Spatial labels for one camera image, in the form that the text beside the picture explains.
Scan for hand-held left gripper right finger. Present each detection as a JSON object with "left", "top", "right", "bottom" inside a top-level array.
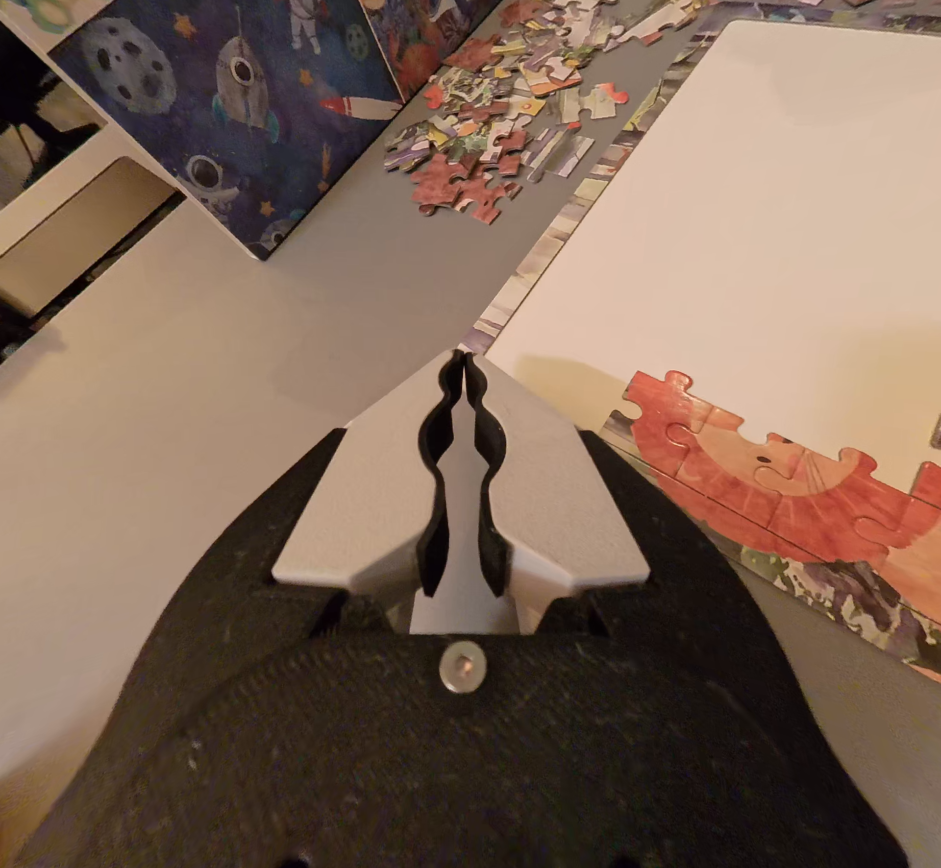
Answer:
[{"left": 465, "top": 352, "right": 653, "bottom": 634}]

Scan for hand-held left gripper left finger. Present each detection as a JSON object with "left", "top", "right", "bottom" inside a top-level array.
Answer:
[{"left": 272, "top": 348, "right": 466, "bottom": 599}]

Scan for joined orange puzzle pieces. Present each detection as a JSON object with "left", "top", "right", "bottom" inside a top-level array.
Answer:
[{"left": 623, "top": 370, "right": 941, "bottom": 590}]

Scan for puzzle frame tray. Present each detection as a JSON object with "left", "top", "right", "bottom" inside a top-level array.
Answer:
[{"left": 467, "top": 0, "right": 941, "bottom": 685}]

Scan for pile of puzzle pieces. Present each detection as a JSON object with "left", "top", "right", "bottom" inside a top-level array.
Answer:
[{"left": 382, "top": 0, "right": 941, "bottom": 226}]

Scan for white shelf unit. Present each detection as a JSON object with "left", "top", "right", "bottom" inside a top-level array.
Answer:
[{"left": 0, "top": 122, "right": 185, "bottom": 362}]

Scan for printed puzzle storage box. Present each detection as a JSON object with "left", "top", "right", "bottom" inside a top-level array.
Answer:
[{"left": 0, "top": 0, "right": 520, "bottom": 263}]

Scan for black office chair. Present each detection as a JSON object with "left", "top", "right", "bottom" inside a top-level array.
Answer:
[{"left": 0, "top": 26, "right": 104, "bottom": 149}]

